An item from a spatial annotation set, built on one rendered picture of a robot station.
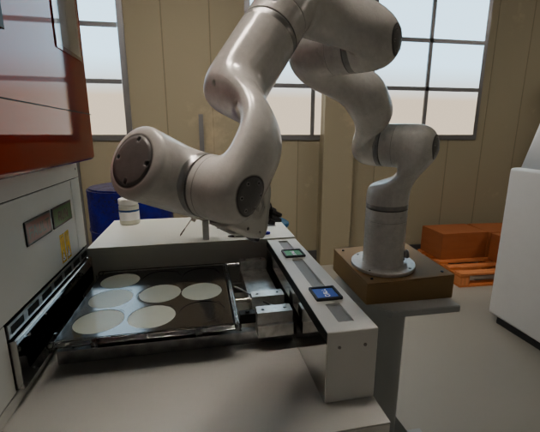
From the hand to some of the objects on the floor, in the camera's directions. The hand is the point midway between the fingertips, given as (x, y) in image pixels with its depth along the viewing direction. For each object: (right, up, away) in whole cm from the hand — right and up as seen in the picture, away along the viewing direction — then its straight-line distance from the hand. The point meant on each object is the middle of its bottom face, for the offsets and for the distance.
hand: (270, 216), depth 65 cm
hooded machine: (+200, -80, +160) cm, 268 cm away
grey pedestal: (+45, -102, +66) cm, 130 cm away
